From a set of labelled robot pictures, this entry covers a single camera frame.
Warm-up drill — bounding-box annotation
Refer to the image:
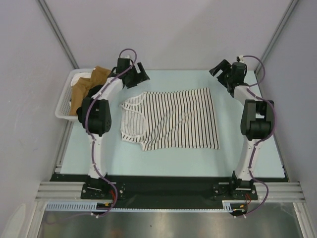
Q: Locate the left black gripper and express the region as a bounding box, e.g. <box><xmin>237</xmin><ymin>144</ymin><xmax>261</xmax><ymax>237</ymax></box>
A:
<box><xmin>126</xmin><ymin>62</ymin><xmax>149</xmax><ymax>89</ymax></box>

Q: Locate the black tank top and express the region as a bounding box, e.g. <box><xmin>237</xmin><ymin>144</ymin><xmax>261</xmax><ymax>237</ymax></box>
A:
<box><xmin>69</xmin><ymin>85</ymin><xmax>102</xmax><ymax>123</ymax></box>

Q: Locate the striped white tank top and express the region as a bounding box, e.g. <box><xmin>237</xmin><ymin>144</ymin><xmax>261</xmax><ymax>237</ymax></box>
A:
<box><xmin>120</xmin><ymin>88</ymin><xmax>219</xmax><ymax>151</ymax></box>

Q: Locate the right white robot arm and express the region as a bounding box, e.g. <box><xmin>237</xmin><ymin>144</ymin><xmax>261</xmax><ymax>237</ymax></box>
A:
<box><xmin>209</xmin><ymin>56</ymin><xmax>276</xmax><ymax>181</ymax></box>

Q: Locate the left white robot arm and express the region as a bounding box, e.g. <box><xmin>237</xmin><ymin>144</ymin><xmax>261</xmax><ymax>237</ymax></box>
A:
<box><xmin>77</xmin><ymin>58</ymin><xmax>150</xmax><ymax>179</ymax></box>

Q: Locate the brown tank top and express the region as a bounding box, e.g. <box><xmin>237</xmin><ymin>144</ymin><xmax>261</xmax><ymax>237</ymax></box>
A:
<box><xmin>69</xmin><ymin>66</ymin><xmax>111</xmax><ymax>116</ymax></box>

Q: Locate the white plastic basket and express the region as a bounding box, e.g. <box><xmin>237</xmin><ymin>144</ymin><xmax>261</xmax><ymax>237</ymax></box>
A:
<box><xmin>55</xmin><ymin>68</ymin><xmax>94</xmax><ymax>122</ymax></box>

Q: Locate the right aluminium corner post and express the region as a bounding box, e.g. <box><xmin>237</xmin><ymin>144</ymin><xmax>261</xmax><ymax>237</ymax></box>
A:
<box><xmin>260</xmin><ymin>0</ymin><xmax>300</xmax><ymax>63</ymax></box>

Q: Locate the aluminium corner post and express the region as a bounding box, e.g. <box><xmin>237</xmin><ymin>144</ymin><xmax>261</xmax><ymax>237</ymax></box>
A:
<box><xmin>260</xmin><ymin>0</ymin><xmax>300</xmax><ymax>63</ymax></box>
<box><xmin>36</xmin><ymin>0</ymin><xmax>79</xmax><ymax>69</ymax></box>

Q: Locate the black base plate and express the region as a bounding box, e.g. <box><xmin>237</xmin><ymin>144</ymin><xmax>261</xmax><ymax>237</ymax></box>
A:
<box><xmin>50</xmin><ymin>174</ymin><xmax>288</xmax><ymax>210</ymax></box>

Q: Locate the left aluminium corner post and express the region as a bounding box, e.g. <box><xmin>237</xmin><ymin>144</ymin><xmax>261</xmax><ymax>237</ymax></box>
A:
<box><xmin>36</xmin><ymin>0</ymin><xmax>79</xmax><ymax>69</ymax></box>

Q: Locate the slotted cable duct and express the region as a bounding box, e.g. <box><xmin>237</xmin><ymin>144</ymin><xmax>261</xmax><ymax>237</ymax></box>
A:
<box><xmin>46</xmin><ymin>201</ymin><xmax>246</xmax><ymax>213</ymax></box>

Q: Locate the aluminium frame rail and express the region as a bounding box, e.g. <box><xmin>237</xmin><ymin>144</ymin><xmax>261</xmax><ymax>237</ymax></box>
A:
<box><xmin>35</xmin><ymin>181</ymin><xmax>306</xmax><ymax>203</ymax></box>

